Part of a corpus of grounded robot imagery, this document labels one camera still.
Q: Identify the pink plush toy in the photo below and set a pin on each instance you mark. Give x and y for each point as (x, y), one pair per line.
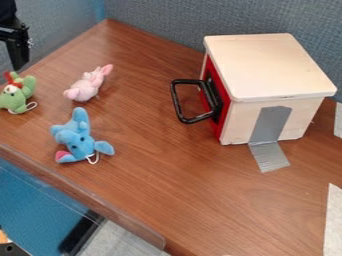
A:
(85, 86)

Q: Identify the green plush toy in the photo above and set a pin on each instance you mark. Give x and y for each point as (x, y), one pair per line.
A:
(17, 93)

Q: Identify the cabinet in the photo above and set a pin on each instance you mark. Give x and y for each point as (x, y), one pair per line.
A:
(267, 86)

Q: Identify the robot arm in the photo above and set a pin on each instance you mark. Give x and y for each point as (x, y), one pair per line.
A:
(6, 11)

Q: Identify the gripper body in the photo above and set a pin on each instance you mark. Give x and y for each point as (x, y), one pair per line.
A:
(17, 43)

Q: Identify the drawer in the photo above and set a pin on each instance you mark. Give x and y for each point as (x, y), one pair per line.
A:
(209, 96)

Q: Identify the blue plush toy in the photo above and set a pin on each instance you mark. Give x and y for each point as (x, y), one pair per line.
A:
(78, 137)

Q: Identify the grey tape strip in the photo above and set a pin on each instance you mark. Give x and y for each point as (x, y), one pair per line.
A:
(268, 140)

